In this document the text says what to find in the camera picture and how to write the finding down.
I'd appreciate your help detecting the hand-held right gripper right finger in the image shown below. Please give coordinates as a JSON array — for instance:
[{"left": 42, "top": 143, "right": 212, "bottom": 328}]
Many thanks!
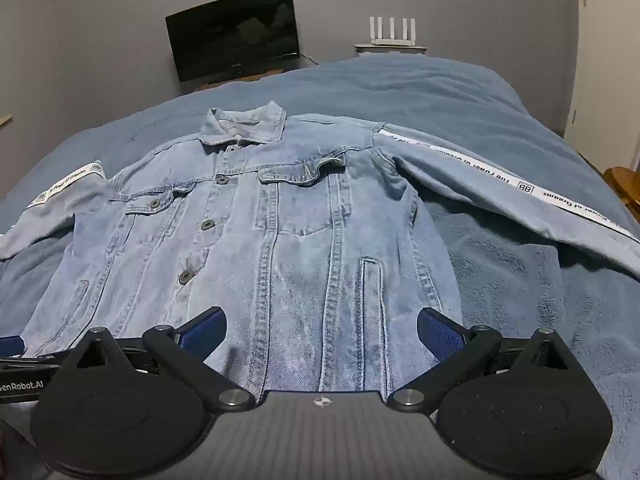
[{"left": 386, "top": 307, "right": 581, "bottom": 412}]

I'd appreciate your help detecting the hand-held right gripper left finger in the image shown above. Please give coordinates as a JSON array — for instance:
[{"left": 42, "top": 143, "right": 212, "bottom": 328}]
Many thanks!
[{"left": 61, "top": 306, "right": 256, "bottom": 412}]

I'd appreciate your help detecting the light blue printed t-shirt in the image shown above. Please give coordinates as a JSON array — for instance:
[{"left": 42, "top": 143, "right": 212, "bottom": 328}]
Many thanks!
[{"left": 0, "top": 101, "right": 640, "bottom": 397}]

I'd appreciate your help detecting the blue fleece blanket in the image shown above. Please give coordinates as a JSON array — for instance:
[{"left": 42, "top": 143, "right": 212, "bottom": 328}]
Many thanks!
[{"left": 0, "top": 55, "right": 640, "bottom": 480}]

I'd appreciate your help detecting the wooden chair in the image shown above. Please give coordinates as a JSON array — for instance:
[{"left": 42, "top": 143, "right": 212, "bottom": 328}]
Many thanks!
[{"left": 602, "top": 166, "right": 640, "bottom": 222}]

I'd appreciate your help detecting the black monitor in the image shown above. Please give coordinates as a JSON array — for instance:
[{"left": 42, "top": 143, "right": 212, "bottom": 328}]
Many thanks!
[{"left": 165, "top": 0, "right": 302, "bottom": 84}]

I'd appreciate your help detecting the white router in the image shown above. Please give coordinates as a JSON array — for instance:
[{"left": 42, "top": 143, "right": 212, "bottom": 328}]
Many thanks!
[{"left": 369, "top": 16, "right": 417, "bottom": 46}]

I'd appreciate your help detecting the white door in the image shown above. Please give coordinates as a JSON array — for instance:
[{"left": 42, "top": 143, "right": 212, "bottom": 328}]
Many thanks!
[{"left": 564, "top": 0, "right": 640, "bottom": 171}]

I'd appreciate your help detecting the small wall shelf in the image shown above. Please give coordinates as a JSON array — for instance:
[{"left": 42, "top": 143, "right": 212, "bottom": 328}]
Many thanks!
[{"left": 353, "top": 43, "right": 429, "bottom": 57}]

